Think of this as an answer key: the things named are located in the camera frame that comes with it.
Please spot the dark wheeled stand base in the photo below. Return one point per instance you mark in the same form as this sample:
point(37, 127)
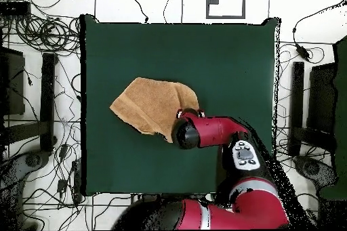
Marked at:
point(32, 160)
point(314, 167)

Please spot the grey rectangular frame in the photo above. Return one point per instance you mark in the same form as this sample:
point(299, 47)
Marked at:
point(225, 17)

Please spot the dark green table cloth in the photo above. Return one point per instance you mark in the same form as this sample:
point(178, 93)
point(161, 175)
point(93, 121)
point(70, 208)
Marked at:
point(230, 65)

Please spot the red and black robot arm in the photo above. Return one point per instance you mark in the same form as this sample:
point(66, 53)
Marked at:
point(217, 130)

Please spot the flat black switch box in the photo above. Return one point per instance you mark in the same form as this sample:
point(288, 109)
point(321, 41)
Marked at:
point(15, 8)

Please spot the green cloth beside table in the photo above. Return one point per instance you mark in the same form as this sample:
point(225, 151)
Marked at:
point(342, 106)

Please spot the black equipment box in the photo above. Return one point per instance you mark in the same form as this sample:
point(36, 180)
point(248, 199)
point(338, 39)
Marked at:
point(13, 84)
point(322, 98)

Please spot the tan terry towel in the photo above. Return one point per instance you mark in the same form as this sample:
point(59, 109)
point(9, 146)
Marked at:
point(146, 103)

